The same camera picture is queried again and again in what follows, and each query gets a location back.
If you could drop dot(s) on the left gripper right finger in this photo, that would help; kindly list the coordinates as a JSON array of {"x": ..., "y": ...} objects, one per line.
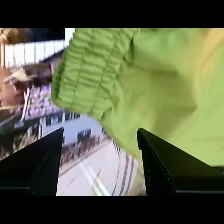
[{"x": 173, "y": 166}]

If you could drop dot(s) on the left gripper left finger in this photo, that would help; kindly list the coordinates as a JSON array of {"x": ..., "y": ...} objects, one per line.
[{"x": 36, "y": 166}]

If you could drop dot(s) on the light green garment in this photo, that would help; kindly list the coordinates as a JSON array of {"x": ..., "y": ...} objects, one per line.
[{"x": 156, "y": 83}]

